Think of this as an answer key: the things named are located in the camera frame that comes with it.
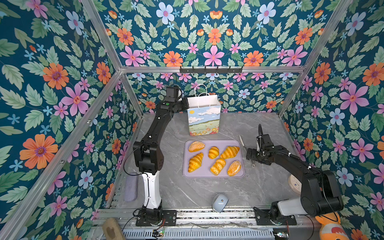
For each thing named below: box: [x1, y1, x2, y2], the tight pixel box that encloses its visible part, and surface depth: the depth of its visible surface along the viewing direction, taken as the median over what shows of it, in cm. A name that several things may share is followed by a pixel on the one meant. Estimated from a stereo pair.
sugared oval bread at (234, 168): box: [227, 160, 242, 177], surface depth 88 cm
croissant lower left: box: [188, 152, 204, 173], surface depth 91 cm
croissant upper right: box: [220, 146, 240, 160], surface depth 95 cm
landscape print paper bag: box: [187, 94, 222, 136], surface depth 95 cm
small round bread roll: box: [208, 146, 220, 160], surface depth 96 cm
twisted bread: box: [210, 158, 226, 176], surface depth 89 cm
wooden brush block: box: [102, 217, 126, 240], surface depth 69 cm
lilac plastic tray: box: [182, 139, 245, 179], surface depth 95 cm
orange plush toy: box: [315, 212, 350, 240], surface depth 65 cm
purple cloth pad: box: [124, 172, 139, 202], surface depth 82 cm
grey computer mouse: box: [212, 194, 229, 213], surface depth 73 cm
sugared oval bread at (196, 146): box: [188, 141, 206, 153], surface depth 98 cm
